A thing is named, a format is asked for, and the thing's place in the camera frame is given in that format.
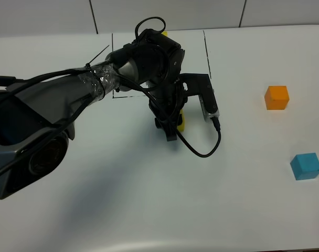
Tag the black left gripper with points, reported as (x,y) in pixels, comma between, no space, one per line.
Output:
(170,97)

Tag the orange cube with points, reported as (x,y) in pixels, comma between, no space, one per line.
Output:
(276,98)

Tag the blue cube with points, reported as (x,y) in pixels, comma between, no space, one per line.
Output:
(305,166)

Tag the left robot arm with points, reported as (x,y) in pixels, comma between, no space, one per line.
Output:
(37,115)

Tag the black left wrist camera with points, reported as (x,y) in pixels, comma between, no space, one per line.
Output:
(200,85)

